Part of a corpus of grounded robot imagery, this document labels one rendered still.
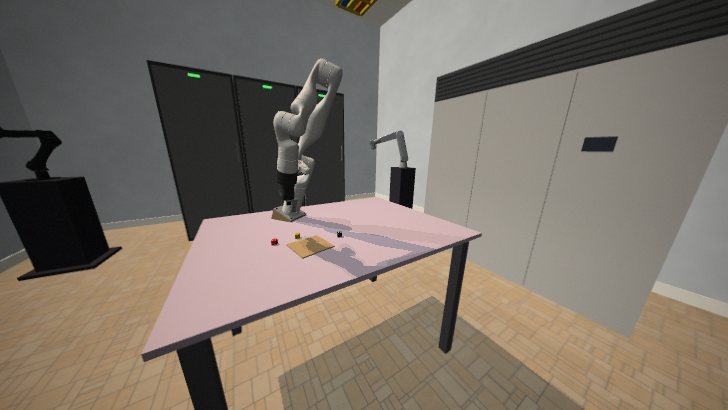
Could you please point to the tan flat mat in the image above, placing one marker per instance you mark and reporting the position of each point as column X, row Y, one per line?
column 309, row 246

